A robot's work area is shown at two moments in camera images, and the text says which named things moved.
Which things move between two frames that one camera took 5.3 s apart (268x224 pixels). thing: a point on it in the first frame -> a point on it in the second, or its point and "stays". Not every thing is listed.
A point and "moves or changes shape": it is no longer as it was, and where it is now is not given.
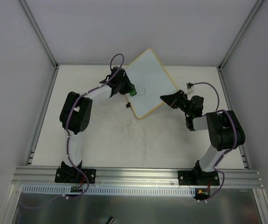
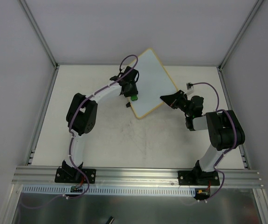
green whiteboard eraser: [133, 92] moves or changes shape
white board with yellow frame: [151, 80] stays
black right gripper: [177, 101] stays
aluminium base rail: [45, 176] stays
